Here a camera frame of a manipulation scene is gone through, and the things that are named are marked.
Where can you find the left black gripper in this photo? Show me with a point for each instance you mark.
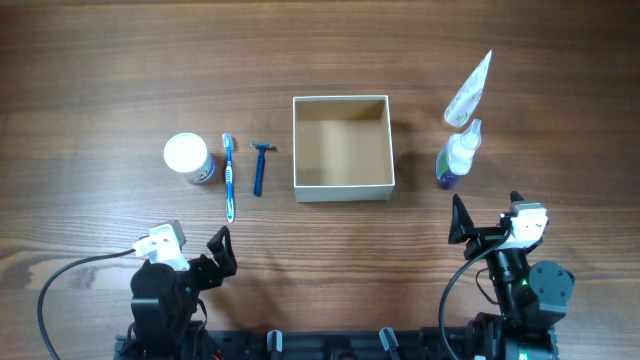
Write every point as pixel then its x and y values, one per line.
pixel 205 267

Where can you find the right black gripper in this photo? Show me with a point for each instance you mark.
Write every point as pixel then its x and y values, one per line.
pixel 487 237

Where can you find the blue pump bottle clear cap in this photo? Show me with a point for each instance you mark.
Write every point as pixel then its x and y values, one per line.
pixel 455 159

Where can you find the blue disposable razor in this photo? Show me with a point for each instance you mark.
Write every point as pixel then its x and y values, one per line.
pixel 262 148

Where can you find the white cotton swab tub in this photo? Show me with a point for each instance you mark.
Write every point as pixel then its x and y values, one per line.
pixel 188 155

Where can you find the white floral shampoo tube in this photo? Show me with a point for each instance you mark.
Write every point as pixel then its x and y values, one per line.
pixel 464 103

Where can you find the blue white toothbrush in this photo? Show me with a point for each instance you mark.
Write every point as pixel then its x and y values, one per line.
pixel 228 144

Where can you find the white cardboard box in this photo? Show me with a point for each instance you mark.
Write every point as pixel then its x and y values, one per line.
pixel 342 148

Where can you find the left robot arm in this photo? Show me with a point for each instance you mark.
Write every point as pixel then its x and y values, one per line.
pixel 165 295

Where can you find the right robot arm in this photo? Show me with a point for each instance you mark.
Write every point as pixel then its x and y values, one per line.
pixel 531 298

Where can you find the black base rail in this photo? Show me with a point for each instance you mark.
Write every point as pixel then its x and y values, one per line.
pixel 423 344

